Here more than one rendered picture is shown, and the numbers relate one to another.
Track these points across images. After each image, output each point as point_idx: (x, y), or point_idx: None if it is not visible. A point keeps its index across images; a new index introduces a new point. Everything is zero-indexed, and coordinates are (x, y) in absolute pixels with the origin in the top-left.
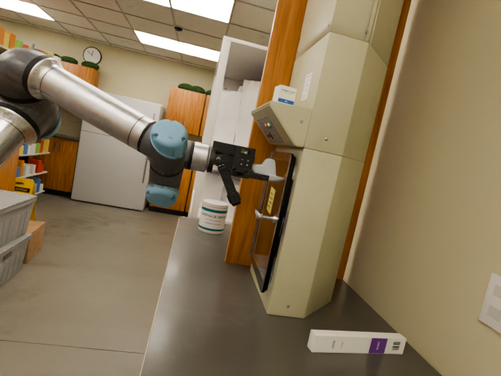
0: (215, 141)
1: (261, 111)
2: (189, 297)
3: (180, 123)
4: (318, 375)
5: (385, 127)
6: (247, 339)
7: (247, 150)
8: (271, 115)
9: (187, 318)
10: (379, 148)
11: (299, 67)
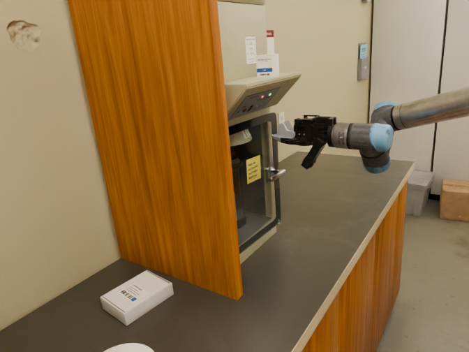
0: (334, 116)
1: (278, 82)
2: (328, 251)
3: (380, 101)
4: (289, 204)
5: (77, 70)
6: (309, 221)
7: (307, 118)
8: (289, 84)
9: (340, 235)
10: (81, 98)
11: (221, 19)
